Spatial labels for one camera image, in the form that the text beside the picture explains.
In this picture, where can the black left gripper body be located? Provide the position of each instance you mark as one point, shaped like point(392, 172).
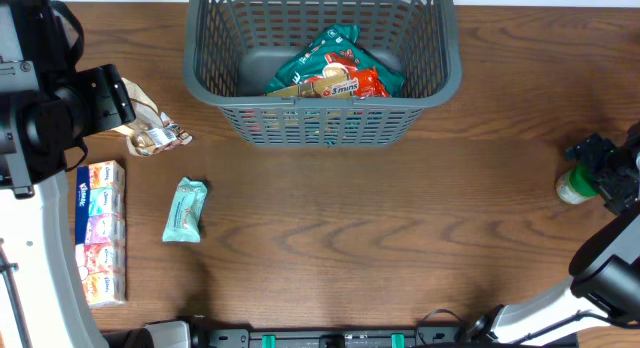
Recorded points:
point(114, 99)

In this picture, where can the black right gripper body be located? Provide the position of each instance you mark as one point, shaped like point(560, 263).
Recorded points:
point(605, 170)

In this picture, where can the green lidded jar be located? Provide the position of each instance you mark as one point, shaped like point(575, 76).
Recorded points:
point(576, 186)

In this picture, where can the beige snack bag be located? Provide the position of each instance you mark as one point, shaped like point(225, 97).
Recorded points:
point(152, 131)

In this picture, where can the mint green snack bar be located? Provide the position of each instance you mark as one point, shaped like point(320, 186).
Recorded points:
point(184, 216)

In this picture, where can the red yellow spaghetti packet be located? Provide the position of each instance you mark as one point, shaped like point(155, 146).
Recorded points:
point(359, 84)

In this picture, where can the green instant coffee bag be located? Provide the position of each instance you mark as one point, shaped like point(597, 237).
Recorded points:
point(333, 52)

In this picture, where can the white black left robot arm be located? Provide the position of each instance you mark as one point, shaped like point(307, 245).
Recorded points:
point(47, 108)

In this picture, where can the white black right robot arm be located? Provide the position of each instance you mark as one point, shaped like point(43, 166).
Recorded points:
point(602, 288)

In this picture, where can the multicolour tissue pack strip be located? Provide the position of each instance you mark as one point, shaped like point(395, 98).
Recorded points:
point(100, 233)

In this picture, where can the grey plastic lattice basket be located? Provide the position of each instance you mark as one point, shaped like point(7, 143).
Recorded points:
point(234, 48)

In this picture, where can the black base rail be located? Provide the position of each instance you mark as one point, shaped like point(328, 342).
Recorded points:
point(199, 332)

